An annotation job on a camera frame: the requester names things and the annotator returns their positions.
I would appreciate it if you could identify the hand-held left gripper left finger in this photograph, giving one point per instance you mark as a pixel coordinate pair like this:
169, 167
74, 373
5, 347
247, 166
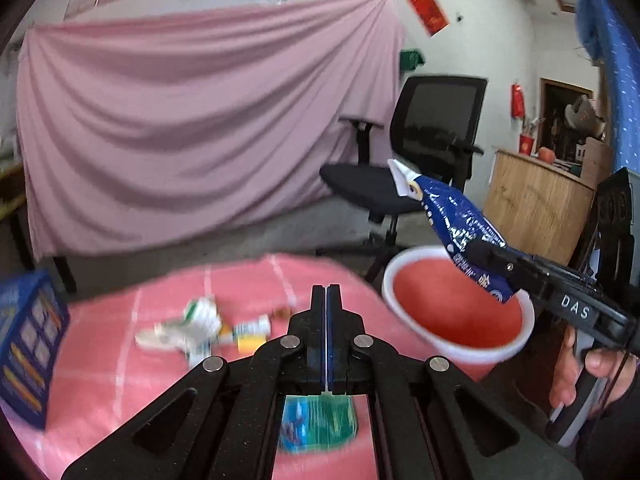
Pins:
320, 330

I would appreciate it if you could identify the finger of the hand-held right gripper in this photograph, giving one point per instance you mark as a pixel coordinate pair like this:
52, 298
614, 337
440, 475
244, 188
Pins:
492, 257

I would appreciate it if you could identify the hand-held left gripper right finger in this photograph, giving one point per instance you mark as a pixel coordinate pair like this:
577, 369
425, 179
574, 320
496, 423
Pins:
334, 330

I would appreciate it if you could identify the blue snack packet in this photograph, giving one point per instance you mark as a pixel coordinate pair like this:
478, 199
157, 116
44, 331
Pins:
450, 215

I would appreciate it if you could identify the red plastic bin white rim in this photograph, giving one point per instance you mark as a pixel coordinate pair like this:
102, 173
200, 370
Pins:
450, 310

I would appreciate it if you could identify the person's right hand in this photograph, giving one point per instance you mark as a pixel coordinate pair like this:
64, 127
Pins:
564, 380

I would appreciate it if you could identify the light wooden cabinet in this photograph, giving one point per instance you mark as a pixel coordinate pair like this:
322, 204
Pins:
535, 210

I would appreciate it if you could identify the yellow white small box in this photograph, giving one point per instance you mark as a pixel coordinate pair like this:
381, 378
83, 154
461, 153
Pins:
250, 335

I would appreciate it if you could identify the green foil packet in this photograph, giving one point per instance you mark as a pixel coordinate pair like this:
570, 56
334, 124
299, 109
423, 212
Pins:
320, 422

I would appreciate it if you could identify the black ornate panel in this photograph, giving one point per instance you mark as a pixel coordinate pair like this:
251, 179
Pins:
617, 220

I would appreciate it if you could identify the orange fruit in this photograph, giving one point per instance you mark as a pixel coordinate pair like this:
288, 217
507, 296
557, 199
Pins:
546, 153

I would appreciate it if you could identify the red cup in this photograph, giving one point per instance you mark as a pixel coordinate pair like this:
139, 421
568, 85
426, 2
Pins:
526, 145

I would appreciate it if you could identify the crumpled white green packet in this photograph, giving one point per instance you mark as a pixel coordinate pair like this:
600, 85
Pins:
195, 325

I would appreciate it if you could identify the black office chair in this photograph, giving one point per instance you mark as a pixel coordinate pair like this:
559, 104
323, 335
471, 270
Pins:
360, 182

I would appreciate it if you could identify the green hanging bag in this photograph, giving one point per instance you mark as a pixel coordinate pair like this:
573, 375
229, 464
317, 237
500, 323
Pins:
411, 60

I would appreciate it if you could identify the pink checkered tablecloth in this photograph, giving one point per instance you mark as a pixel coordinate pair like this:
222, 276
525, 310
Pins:
100, 360

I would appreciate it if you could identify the blue dotted cloth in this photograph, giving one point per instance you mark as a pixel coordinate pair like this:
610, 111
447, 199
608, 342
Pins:
615, 60

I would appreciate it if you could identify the pink hanging cloth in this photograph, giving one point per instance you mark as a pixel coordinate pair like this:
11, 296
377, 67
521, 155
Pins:
175, 125

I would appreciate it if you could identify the blue printed box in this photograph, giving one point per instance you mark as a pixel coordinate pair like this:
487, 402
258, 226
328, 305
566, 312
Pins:
30, 340

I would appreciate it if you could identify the dark wooden frame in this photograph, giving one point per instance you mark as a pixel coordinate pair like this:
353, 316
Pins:
555, 110

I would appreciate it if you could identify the red wall poster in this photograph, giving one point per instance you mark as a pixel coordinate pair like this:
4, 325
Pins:
427, 10

